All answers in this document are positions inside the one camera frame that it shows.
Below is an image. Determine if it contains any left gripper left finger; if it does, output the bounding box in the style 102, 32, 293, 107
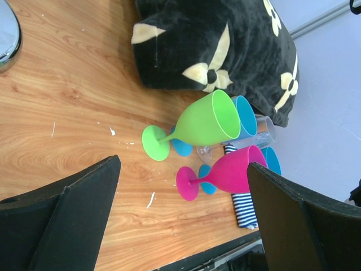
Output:
1, 155, 121, 270

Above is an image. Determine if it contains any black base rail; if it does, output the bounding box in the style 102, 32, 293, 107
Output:
157, 231, 269, 270

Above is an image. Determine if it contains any pink wine glass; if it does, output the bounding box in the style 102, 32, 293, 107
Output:
176, 145, 267, 201

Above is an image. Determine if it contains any blue striped cloth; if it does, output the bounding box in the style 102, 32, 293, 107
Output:
223, 143, 259, 230

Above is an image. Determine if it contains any black floral pillow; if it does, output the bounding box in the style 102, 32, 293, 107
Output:
131, 1, 300, 127

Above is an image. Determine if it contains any light blue wine glass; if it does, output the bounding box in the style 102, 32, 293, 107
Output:
171, 95, 258, 156

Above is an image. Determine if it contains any clear wine glass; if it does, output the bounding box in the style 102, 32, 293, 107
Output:
196, 114, 277, 163

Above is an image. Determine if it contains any green wine glass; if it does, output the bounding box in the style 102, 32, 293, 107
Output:
142, 90, 241, 161

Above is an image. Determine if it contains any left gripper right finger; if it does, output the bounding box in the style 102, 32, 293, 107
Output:
247, 163, 360, 270

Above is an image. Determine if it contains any dark blue wine glass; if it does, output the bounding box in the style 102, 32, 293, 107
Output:
199, 147, 282, 195

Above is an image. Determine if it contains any chrome wine glass rack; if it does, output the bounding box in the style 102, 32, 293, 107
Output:
1, 0, 23, 73

